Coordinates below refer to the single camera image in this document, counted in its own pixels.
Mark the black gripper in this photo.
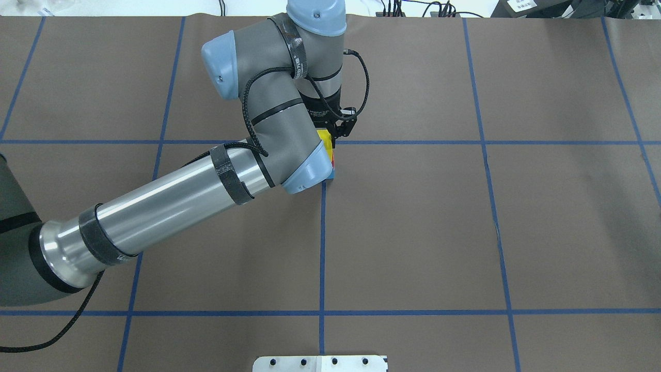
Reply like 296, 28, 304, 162
302, 87, 357, 141

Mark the yellow foam cube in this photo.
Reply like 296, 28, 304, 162
317, 129, 334, 166

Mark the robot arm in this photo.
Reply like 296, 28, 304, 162
2, 1, 357, 307

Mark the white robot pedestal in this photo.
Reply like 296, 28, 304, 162
252, 355, 389, 371

